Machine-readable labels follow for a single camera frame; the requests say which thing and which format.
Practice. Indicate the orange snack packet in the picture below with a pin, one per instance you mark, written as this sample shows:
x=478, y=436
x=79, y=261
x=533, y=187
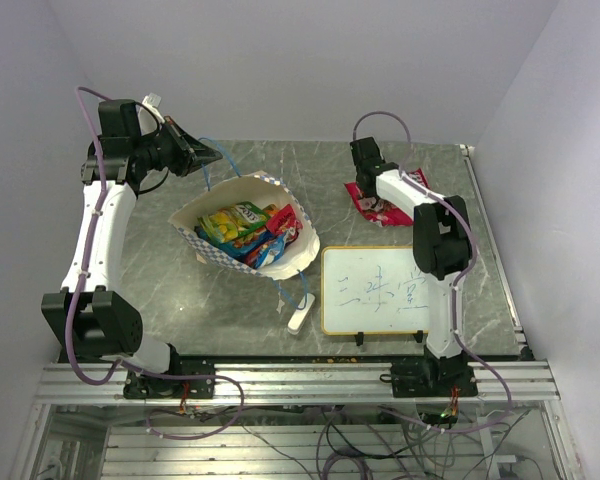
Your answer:
x=250, y=221

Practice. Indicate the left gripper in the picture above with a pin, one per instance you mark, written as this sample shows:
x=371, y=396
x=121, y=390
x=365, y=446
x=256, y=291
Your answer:
x=186, y=163

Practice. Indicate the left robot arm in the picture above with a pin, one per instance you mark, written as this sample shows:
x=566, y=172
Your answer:
x=88, y=316

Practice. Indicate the yellow framed whiteboard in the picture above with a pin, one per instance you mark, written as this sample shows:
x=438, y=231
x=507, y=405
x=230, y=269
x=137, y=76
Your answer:
x=373, y=290

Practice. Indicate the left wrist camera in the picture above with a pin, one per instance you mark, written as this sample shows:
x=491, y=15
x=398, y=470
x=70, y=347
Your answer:
x=149, y=116

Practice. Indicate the aluminium rail frame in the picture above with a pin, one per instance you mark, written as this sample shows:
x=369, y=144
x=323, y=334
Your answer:
x=303, y=384

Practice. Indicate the green yellow candy bag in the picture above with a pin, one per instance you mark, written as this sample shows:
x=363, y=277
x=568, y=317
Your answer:
x=220, y=225

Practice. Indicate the red snack packet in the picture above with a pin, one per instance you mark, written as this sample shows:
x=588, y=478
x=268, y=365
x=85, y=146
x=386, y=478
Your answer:
x=284, y=222

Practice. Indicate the checkered paper bag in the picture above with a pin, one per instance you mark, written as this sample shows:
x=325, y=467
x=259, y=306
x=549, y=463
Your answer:
x=260, y=189

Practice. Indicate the white eraser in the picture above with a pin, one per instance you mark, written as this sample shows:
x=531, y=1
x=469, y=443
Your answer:
x=299, y=316

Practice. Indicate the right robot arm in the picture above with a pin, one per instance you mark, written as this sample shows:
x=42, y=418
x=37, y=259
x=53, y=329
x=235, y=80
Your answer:
x=443, y=246

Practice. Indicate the pink snack bag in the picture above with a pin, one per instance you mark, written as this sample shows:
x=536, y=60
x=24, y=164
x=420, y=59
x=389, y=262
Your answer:
x=380, y=210

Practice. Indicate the blue snack bag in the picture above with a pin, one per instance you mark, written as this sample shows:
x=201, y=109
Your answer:
x=266, y=253

